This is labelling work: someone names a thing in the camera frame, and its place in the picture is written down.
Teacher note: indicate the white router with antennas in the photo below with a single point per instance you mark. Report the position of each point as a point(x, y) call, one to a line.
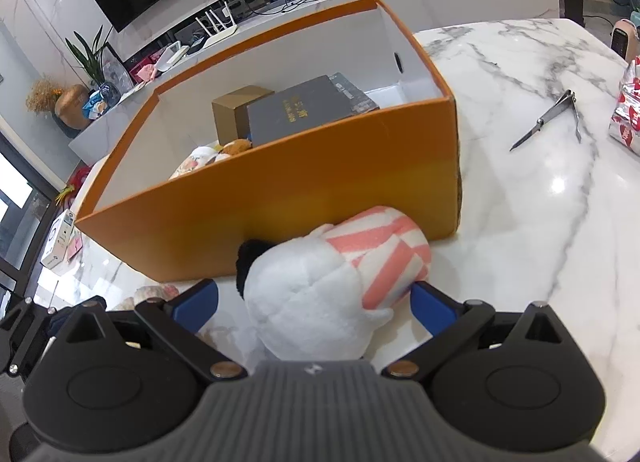
point(217, 32)

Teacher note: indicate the crochet bunny with flower crown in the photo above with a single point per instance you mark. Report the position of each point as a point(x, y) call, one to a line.
point(197, 162)

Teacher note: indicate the orange crochet toy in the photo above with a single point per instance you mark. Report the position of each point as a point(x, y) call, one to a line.
point(236, 147)

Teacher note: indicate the white flat device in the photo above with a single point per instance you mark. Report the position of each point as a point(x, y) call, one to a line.
point(172, 54)

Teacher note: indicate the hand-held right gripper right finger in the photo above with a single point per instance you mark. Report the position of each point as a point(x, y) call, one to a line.
point(432, 306)

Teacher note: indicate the small pink plush toy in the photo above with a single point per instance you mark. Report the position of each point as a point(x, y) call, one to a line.
point(147, 73)

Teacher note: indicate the white product box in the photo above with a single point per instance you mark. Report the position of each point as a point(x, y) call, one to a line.
point(57, 239)

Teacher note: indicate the small brown cardboard box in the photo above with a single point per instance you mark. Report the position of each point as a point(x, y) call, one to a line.
point(232, 112)

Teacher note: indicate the metal folding tool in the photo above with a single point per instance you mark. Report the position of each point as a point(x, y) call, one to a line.
point(550, 117)

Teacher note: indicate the green leafy potted plant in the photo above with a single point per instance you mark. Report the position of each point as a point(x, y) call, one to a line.
point(92, 57)

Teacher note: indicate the black picture frame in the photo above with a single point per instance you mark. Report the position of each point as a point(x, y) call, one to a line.
point(114, 69)

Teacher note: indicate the pink small heater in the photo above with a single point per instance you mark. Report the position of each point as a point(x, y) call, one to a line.
point(627, 39)

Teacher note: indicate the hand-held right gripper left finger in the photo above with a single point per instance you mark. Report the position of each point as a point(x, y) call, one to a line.
point(197, 301)

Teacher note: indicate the blue snack bag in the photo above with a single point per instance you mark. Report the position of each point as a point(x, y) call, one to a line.
point(102, 102)

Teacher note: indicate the brown vase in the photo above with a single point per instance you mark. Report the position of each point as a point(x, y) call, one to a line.
point(72, 104)

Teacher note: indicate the colourful feather toy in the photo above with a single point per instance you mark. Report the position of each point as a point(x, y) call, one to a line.
point(65, 193)

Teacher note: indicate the white plush pink striped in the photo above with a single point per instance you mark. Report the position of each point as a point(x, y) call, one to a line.
point(320, 292)

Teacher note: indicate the orange cardboard box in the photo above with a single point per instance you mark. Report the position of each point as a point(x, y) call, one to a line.
point(300, 202)

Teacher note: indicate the white lotion tube peach print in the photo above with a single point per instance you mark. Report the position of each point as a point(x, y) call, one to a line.
point(152, 294)

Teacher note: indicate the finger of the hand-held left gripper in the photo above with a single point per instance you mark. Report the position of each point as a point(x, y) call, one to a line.
point(27, 334)

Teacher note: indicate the dark grey gift box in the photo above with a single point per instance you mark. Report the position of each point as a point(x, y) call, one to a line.
point(300, 109)

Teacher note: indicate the red and white wrapped packet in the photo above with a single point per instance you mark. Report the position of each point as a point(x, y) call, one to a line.
point(627, 112)

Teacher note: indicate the pink packet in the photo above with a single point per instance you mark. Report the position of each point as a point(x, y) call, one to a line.
point(74, 246)

